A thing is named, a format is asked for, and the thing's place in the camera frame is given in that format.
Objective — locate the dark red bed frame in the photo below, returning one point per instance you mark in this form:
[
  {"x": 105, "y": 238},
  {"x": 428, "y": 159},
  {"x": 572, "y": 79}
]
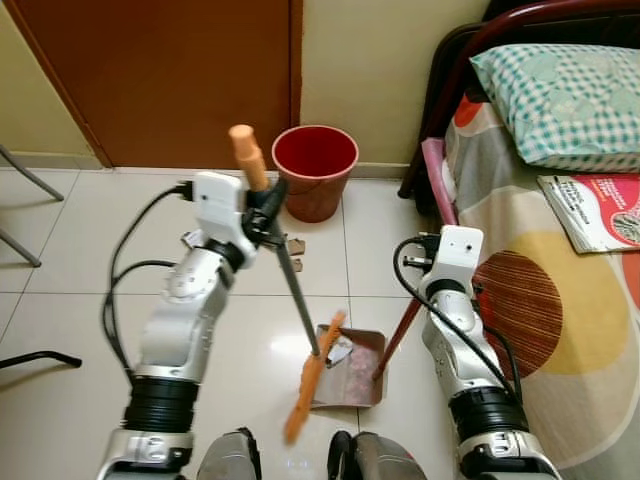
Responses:
[{"x": 450, "y": 70}]

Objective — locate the grey metal chair legs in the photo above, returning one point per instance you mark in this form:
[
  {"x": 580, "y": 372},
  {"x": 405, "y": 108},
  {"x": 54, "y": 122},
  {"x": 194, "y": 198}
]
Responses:
[{"x": 30, "y": 180}]

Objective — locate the pink mattress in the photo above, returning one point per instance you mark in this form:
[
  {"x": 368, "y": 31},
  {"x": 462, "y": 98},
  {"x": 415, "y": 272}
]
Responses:
[{"x": 436, "y": 175}]

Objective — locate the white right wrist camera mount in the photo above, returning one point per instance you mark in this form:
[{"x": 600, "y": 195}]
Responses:
[{"x": 458, "y": 258}]

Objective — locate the grey robot leg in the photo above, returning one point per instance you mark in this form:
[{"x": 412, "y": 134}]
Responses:
[
  {"x": 375, "y": 460},
  {"x": 232, "y": 458}
]

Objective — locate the white paper scrap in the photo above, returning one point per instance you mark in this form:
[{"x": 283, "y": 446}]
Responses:
[{"x": 338, "y": 352}]

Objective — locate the colourful patterned bed sheet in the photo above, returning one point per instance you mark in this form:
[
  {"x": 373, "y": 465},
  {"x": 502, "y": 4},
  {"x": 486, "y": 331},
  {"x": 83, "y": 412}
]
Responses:
[{"x": 570, "y": 340}]

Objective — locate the red plastic bucket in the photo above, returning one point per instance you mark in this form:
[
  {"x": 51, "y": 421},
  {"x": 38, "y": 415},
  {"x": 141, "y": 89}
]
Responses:
[{"x": 315, "y": 195}]

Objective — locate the red and white magazine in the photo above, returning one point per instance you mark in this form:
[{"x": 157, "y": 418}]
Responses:
[{"x": 600, "y": 210}]

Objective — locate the grey left robot leg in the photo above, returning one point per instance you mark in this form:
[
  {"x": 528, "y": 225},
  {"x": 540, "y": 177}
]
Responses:
[{"x": 232, "y": 458}]

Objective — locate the orange broom with grey pole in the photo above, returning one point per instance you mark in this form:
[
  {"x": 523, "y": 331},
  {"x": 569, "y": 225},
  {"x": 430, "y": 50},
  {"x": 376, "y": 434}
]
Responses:
[{"x": 310, "y": 385}]

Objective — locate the brown cardboard scrap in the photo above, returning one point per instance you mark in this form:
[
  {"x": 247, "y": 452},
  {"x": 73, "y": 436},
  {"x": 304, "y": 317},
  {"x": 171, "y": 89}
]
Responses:
[
  {"x": 295, "y": 246},
  {"x": 297, "y": 265}
]

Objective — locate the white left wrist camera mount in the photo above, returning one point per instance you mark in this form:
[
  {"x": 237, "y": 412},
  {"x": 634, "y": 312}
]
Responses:
[{"x": 218, "y": 205}]

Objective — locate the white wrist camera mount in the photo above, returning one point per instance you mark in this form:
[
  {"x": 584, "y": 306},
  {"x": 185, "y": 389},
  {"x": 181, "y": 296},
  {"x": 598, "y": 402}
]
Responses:
[
  {"x": 458, "y": 258},
  {"x": 218, "y": 205}
]

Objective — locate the grey right robot leg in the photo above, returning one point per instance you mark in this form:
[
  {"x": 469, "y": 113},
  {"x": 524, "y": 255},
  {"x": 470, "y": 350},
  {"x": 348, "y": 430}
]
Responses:
[{"x": 375, "y": 460}]

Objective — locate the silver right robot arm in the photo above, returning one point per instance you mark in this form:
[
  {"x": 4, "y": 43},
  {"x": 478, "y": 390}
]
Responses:
[{"x": 465, "y": 360}]

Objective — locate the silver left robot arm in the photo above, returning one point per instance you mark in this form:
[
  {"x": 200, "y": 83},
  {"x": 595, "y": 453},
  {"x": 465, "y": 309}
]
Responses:
[{"x": 180, "y": 320}]

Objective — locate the green checked pillow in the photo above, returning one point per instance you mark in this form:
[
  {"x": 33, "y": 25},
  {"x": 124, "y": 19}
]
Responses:
[{"x": 570, "y": 105}]

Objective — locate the brown wooden door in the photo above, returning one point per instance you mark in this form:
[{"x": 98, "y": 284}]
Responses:
[{"x": 160, "y": 80}]

